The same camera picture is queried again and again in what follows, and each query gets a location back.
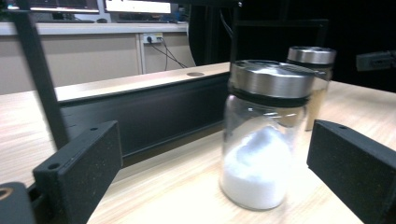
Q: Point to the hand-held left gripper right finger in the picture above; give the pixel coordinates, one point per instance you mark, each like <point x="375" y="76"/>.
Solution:
<point x="355" y="168"/>

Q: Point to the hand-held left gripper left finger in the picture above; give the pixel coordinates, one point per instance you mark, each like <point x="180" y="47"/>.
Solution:
<point x="77" y="165"/>

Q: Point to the black metal shelf rack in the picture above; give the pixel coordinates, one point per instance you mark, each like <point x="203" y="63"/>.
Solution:
<point x="149" y="115"/>

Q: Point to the glass jar with white powder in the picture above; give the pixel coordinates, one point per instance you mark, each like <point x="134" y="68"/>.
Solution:
<point x="258" y="174"/>

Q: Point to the black curtain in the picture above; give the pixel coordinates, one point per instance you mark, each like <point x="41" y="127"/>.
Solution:
<point x="358" y="25"/>

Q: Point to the beige office desk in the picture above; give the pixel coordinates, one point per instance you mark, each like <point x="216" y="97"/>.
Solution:
<point x="81" y="59"/>

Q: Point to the black keyboard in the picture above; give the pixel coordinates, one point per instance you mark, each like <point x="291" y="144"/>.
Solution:
<point x="65" y="21"/>

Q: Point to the black computer mouse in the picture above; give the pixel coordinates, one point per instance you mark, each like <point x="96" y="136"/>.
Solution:
<point x="101" y="20"/>

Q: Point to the white power outlet with plug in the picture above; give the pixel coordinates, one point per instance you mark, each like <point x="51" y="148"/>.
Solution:
<point x="153" y="38"/>

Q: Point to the computer monitor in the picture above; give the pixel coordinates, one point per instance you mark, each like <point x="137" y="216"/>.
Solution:
<point x="56" y="4"/>
<point x="137" y="6"/>

